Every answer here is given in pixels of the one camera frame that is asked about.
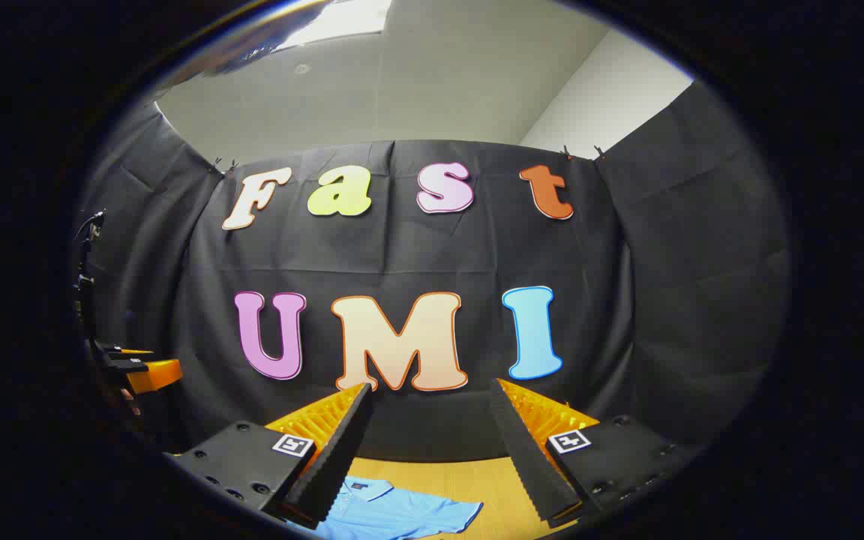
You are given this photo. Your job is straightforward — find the bright ceiling light panel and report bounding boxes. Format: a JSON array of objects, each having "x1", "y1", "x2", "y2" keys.
[{"x1": 274, "y1": 0, "x2": 393, "y2": 53}]

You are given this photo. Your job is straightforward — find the light blue T-shirt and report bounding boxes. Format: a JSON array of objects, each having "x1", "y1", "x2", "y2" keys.
[{"x1": 293, "y1": 476, "x2": 484, "y2": 540}]

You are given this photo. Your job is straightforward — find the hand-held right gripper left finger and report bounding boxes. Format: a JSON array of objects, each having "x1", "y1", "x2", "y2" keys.
[{"x1": 166, "y1": 382, "x2": 374, "y2": 525}]

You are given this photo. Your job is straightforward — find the black backdrop cloth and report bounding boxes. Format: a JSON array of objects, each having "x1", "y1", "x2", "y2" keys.
[{"x1": 72, "y1": 79, "x2": 791, "y2": 462}]

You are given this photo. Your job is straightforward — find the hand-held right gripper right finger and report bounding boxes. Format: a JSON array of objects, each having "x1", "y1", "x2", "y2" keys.
[{"x1": 489, "y1": 378, "x2": 697, "y2": 527}]

